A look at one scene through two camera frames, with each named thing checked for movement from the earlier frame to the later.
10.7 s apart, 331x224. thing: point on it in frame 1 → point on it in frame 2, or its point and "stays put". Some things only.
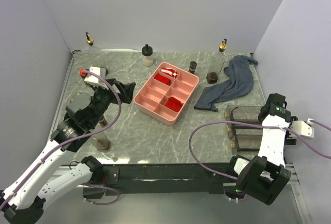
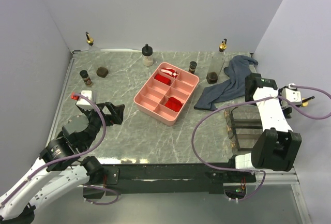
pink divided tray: [165, 94] stays put
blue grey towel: [240, 82] stays put
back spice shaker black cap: [192, 66] stays put
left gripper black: [125, 90] → [117, 116]
